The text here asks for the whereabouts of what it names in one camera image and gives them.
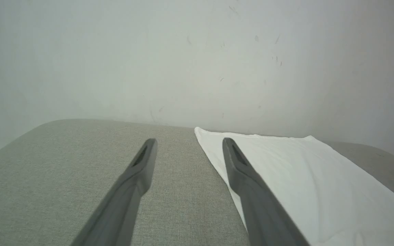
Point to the white cloth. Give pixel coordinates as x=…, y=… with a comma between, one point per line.
x=320, y=191

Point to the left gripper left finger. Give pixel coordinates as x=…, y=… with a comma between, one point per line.
x=128, y=191

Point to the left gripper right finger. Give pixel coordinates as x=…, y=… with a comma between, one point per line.
x=255, y=198

